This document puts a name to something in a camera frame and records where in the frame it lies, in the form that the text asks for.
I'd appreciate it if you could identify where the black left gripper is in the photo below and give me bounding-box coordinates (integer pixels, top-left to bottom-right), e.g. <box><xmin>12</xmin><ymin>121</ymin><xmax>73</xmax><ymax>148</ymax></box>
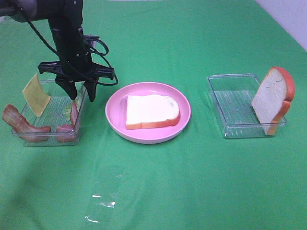
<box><xmin>38</xmin><ymin>51</ymin><xmax>114</xmax><ymax>102</ymax></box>

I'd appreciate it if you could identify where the green lettuce leaf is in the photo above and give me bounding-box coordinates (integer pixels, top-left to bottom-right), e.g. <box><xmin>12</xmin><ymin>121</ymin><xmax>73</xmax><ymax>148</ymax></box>
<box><xmin>62</xmin><ymin>81</ymin><xmax>85</xmax><ymax>119</ymax></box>

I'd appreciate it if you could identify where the curled bacon strip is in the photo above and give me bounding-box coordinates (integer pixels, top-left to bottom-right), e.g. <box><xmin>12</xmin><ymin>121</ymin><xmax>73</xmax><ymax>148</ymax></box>
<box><xmin>56</xmin><ymin>101</ymin><xmax>78</xmax><ymax>142</ymax></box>

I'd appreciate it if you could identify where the bread slice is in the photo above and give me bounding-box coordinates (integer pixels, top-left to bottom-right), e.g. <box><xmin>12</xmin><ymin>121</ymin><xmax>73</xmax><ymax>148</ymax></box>
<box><xmin>126</xmin><ymin>94</ymin><xmax>181</xmax><ymax>130</ymax></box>
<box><xmin>251</xmin><ymin>67</ymin><xmax>295</xmax><ymax>136</ymax></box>

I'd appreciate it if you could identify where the long bacon strip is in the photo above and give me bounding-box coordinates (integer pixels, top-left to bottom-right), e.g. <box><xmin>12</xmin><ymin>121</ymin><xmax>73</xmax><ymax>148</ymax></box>
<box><xmin>2</xmin><ymin>104</ymin><xmax>51</xmax><ymax>133</ymax></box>

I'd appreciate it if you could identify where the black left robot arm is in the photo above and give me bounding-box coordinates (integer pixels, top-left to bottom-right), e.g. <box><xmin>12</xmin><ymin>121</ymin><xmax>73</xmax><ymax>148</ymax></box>
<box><xmin>0</xmin><ymin>0</ymin><xmax>118</xmax><ymax>102</ymax></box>

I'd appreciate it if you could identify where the pink round plate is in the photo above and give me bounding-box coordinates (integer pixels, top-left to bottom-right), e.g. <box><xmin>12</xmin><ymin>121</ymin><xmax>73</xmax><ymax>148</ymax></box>
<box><xmin>105</xmin><ymin>82</ymin><xmax>191</xmax><ymax>144</ymax></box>

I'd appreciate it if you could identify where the clear ingredient container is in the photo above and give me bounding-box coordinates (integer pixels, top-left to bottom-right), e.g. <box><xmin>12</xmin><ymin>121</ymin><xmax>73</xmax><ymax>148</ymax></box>
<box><xmin>11</xmin><ymin>80</ymin><xmax>88</xmax><ymax>147</ymax></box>

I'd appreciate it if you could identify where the yellow cheese slice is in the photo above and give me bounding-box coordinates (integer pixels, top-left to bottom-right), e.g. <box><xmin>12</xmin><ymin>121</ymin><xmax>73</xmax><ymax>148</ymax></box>
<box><xmin>22</xmin><ymin>73</ymin><xmax>51</xmax><ymax>117</ymax></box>

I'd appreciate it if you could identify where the clear plastic film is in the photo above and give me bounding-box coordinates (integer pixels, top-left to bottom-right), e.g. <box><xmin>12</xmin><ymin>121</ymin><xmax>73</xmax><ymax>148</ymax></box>
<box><xmin>83</xmin><ymin>162</ymin><xmax>125</xmax><ymax>230</ymax></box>

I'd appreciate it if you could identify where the green tablecloth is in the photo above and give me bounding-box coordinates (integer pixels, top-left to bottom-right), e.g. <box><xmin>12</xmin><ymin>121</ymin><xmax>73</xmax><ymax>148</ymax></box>
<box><xmin>0</xmin><ymin>0</ymin><xmax>307</xmax><ymax>230</ymax></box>

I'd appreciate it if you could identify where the clear bread container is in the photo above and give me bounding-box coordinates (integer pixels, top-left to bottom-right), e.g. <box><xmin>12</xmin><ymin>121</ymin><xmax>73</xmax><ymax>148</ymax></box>
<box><xmin>207</xmin><ymin>73</ymin><xmax>287</xmax><ymax>138</ymax></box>

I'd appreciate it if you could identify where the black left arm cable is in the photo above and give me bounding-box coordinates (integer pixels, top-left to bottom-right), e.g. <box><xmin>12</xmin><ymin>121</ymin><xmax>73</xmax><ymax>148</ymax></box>
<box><xmin>14</xmin><ymin>7</ymin><xmax>119</xmax><ymax>86</ymax></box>

